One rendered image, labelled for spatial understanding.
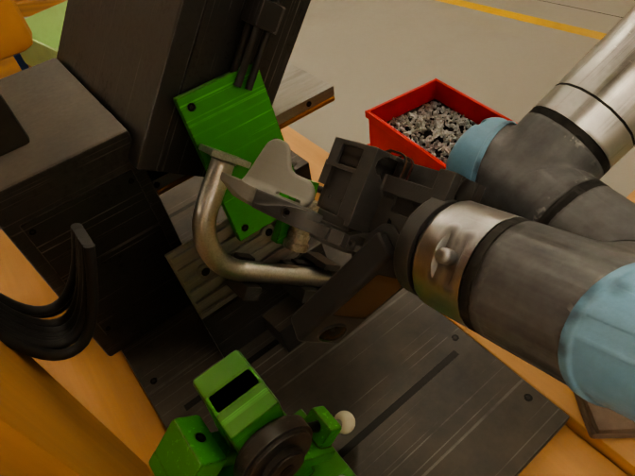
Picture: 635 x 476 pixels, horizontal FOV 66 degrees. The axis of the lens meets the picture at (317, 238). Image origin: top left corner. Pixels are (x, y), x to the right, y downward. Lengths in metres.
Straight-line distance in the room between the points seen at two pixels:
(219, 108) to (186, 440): 0.38
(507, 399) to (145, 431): 0.51
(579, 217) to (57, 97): 0.67
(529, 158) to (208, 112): 0.38
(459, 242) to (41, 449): 0.32
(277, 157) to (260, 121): 0.26
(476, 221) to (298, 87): 0.61
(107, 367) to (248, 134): 0.45
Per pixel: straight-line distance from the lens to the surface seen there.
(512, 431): 0.72
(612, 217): 0.37
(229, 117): 0.64
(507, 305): 0.27
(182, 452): 0.47
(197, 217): 0.62
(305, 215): 0.37
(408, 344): 0.76
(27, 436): 0.41
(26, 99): 0.82
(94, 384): 0.88
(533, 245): 0.28
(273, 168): 0.41
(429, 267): 0.30
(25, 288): 1.09
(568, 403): 0.76
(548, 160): 0.40
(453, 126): 1.19
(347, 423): 0.65
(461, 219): 0.31
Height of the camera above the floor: 1.55
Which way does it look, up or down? 46 degrees down
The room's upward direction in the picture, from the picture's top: 10 degrees counter-clockwise
